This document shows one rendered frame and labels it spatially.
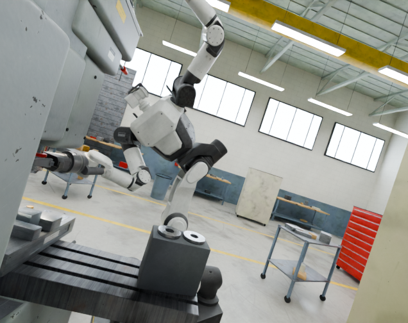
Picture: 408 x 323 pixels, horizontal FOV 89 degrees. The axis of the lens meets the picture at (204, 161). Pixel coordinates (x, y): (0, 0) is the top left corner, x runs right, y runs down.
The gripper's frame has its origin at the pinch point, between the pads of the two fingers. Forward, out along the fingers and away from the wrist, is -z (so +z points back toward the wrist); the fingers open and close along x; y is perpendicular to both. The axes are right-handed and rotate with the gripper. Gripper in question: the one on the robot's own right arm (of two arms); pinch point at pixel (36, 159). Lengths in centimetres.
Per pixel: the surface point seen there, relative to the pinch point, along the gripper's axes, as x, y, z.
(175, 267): 55, 22, 17
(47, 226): 7.3, 22.9, 5.2
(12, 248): 12.0, 24.5, -8.3
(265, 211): 126, 85, 617
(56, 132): 16.8, -12.6, -9.7
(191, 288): 62, 29, 21
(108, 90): -541, -145, 585
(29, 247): 11.4, 26.1, -2.9
